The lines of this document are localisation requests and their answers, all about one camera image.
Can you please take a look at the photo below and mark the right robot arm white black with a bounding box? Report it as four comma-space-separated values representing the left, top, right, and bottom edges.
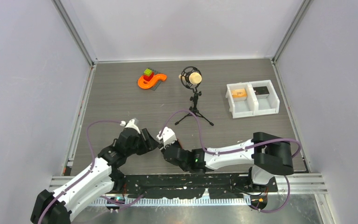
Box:
157, 128, 294, 192

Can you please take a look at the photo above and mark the purple cable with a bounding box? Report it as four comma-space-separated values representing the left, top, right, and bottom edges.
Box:
37, 120, 144, 224
159, 110, 302, 214

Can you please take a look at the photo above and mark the red toy block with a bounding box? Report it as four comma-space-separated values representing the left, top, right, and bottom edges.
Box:
142, 73, 155, 83

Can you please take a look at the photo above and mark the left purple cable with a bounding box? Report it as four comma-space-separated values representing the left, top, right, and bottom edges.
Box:
37, 120, 144, 224

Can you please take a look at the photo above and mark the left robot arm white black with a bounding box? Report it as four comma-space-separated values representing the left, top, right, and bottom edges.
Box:
30, 127, 160, 224

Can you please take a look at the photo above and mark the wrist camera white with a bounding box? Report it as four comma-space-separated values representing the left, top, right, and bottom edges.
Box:
156, 126, 177, 149
120, 118, 141, 135

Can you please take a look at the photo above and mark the orange card in box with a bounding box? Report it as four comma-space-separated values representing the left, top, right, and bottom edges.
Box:
231, 88, 248, 100

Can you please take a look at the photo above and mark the grey toy base plate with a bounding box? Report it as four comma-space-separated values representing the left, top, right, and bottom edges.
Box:
138, 68, 167, 91

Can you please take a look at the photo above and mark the aluminium front rail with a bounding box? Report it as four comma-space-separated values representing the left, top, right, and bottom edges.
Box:
47, 175, 328, 207

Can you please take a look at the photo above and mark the orange curved plastic piece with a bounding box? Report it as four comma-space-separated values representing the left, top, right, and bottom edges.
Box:
138, 73, 167, 89

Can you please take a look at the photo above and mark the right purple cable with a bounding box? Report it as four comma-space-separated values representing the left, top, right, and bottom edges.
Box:
159, 110, 302, 214

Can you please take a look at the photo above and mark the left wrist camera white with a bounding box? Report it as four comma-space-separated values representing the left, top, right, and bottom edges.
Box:
120, 118, 141, 135

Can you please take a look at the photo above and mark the black card in box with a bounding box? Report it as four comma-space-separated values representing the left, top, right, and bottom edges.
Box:
253, 86, 269, 98

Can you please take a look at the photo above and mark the white two-compartment box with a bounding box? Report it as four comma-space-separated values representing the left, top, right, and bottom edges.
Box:
225, 80, 280, 119

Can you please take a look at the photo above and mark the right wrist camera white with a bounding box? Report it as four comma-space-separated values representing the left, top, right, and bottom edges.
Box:
156, 126, 177, 149

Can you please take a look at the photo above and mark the beige microphone in shock mount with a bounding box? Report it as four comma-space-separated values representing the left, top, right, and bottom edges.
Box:
179, 66, 202, 92

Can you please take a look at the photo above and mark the green toy block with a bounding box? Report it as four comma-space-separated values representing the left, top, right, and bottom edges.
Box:
144, 69, 154, 77

